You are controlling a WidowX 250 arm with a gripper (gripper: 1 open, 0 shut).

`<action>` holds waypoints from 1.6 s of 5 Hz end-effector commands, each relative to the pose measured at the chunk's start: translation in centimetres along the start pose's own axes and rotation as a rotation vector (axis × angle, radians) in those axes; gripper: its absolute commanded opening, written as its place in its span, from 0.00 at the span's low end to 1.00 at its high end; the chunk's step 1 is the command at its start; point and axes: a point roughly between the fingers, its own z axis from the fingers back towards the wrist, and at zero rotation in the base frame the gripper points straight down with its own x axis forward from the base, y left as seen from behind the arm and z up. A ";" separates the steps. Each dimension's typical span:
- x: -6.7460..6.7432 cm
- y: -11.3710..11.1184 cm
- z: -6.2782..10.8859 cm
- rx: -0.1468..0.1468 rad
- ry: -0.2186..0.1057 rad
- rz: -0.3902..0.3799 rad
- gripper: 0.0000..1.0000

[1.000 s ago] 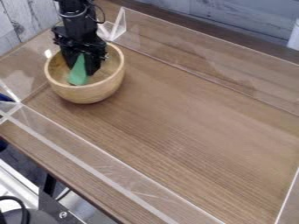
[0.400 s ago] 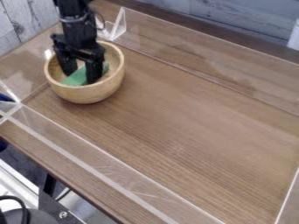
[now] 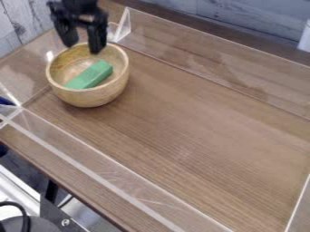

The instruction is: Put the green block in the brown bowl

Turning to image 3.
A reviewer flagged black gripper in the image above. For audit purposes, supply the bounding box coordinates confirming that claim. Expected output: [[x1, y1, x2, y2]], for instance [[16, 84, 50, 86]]
[[47, 0, 108, 54]]

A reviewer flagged light wooden bowl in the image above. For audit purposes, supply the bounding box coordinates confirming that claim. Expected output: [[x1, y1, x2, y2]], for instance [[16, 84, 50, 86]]
[[46, 43, 130, 108]]

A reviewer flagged green rectangular block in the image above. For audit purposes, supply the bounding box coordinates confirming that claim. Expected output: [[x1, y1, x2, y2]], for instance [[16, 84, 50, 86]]
[[64, 60, 114, 89]]

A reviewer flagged blue object at left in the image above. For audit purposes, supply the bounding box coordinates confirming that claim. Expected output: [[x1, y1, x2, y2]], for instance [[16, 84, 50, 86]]
[[0, 96, 15, 106]]

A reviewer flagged white object at right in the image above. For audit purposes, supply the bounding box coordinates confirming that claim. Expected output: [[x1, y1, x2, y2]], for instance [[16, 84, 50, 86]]
[[298, 19, 310, 53]]

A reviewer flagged black table leg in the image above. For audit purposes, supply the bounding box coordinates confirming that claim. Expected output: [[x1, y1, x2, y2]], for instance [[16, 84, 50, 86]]
[[46, 180, 59, 204]]

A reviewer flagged clear acrylic front barrier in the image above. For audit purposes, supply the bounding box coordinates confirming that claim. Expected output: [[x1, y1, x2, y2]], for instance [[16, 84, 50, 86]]
[[0, 88, 233, 232]]

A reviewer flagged clear acrylic corner bracket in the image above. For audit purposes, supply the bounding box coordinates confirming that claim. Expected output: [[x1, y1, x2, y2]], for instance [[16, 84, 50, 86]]
[[108, 7, 131, 43]]

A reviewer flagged grey metal bracket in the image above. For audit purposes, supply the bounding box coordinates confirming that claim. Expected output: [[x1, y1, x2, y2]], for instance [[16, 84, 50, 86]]
[[40, 198, 90, 232]]

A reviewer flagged black cable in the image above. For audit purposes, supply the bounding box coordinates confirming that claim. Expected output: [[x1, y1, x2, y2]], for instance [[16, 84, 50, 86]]
[[0, 201, 32, 232]]

